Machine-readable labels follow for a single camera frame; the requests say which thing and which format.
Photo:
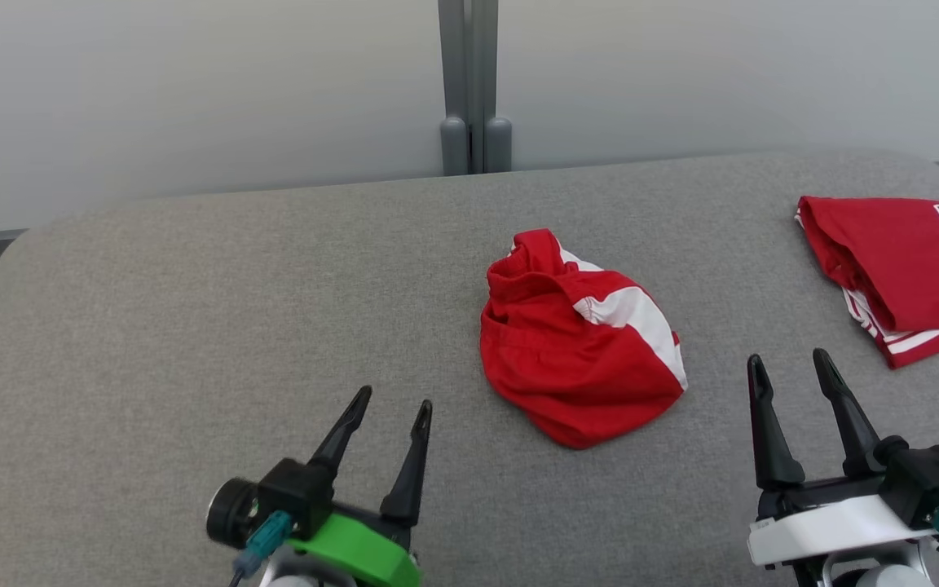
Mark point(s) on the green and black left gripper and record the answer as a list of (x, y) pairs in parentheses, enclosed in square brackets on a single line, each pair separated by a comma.
[(363, 550)]

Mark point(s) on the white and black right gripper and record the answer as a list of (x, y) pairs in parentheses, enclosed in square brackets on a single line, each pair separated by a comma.
[(828, 526)]

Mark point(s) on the red basketball jersey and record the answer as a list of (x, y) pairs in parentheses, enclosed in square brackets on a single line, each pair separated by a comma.
[(893, 253)]

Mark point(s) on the red and white shorts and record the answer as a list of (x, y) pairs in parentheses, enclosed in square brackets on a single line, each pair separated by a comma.
[(567, 367)]

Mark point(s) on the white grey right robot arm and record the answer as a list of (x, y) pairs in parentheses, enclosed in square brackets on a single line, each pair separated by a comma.
[(885, 575)]

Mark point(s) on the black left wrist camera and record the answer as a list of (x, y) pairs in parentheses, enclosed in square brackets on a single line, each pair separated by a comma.
[(290, 493)]

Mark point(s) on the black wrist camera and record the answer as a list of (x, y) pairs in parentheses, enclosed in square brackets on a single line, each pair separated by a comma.
[(926, 481), (290, 493)]

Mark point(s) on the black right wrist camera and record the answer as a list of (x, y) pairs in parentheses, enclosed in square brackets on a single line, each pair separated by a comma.
[(926, 481)]

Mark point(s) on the grey partition post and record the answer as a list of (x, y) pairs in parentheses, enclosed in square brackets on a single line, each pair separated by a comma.
[(453, 81)]

